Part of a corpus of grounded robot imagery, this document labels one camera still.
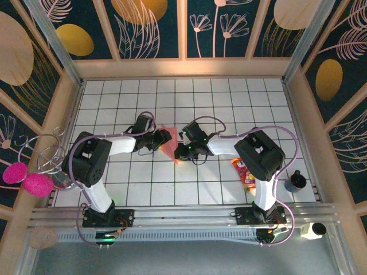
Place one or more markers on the pink square paper sheet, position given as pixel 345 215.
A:
pixel 173 143

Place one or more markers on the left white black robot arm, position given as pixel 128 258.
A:
pixel 96 194

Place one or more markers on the red orange snack packet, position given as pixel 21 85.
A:
pixel 243 172

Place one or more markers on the dark panel, gold circle, leaf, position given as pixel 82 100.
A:
pixel 140 34

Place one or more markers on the black electronics board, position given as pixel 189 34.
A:
pixel 266 236
pixel 106 237

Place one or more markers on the dark mug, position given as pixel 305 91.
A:
pixel 296 182

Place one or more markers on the dark panel with flower stems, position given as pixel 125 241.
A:
pixel 218 34

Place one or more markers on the pink sponge ball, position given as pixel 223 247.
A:
pixel 38 185
pixel 14 172

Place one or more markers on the dark panel with gold oval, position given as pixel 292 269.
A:
pixel 74 40

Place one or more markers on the dark panel, pink flower outline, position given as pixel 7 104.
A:
pixel 11 137

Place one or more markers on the dark panel, pale oval, yellow lines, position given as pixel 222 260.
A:
pixel 281 37

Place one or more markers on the round wooden disc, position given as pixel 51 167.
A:
pixel 43 237

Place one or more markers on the dark panel, large pale oval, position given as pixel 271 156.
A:
pixel 17 57

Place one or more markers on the dark panel, pale leaf outlines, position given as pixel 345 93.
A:
pixel 352 149

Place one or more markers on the dark panel, feather, gold oval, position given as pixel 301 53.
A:
pixel 338 57

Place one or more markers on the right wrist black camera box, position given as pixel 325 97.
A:
pixel 195 131

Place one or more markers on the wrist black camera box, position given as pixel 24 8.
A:
pixel 195 131
pixel 143 122

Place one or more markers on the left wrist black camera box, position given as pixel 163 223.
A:
pixel 143 122

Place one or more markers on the aluminium mounting rail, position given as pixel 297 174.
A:
pixel 183 217

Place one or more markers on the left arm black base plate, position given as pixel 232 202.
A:
pixel 126 217

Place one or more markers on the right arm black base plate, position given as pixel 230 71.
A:
pixel 243 216

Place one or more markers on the aluminium frame post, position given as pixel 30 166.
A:
pixel 304 43
pixel 57 48

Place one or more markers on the small white camera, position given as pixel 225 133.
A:
pixel 309 230

